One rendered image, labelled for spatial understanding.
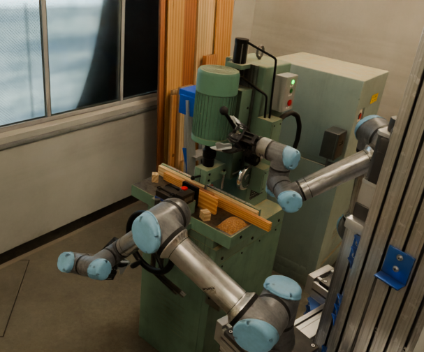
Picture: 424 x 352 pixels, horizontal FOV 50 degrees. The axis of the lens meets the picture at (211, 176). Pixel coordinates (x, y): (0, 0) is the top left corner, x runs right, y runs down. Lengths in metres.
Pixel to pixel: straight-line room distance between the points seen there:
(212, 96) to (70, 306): 1.59
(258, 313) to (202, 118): 0.88
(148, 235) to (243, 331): 0.38
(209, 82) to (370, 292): 0.98
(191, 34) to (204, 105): 1.79
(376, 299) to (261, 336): 0.34
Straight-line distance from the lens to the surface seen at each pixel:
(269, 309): 1.34
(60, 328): 2.74
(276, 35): 4.42
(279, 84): 2.06
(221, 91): 1.83
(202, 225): 1.93
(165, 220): 1.35
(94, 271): 1.66
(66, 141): 3.11
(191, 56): 3.63
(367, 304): 1.43
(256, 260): 2.33
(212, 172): 2.01
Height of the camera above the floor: 1.91
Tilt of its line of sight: 26 degrees down
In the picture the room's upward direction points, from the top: 7 degrees clockwise
